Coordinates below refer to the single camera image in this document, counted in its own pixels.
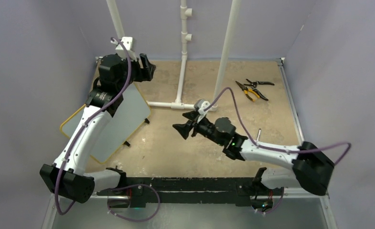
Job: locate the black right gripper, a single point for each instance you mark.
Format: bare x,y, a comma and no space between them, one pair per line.
185,129

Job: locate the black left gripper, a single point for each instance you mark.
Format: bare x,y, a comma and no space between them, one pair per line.
147,68

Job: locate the yellow framed whiteboard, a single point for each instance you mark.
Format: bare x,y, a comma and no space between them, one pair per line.
130,115

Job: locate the black metal whiteboard stand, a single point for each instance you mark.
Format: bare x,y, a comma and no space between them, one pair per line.
135,132

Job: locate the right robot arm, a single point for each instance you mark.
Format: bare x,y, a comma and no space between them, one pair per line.
304,166

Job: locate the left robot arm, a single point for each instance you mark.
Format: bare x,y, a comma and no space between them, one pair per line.
66,176

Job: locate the black whiteboard marker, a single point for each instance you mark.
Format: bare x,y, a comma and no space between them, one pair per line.
258,134

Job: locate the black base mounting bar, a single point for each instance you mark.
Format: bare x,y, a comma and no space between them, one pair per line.
240,191

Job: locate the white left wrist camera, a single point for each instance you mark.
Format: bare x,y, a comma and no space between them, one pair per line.
126,45

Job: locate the white PVC pipe frame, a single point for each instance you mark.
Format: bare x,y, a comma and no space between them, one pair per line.
185,13

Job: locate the yellow handled needle-nose pliers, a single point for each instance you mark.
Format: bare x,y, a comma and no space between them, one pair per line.
248,90

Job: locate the black handled wire cutters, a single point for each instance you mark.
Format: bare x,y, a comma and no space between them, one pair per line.
255,84

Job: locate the aluminium rail right edge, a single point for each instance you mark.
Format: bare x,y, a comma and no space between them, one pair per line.
280,63

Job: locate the aluminium front frame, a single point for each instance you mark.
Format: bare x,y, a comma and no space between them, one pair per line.
297,210

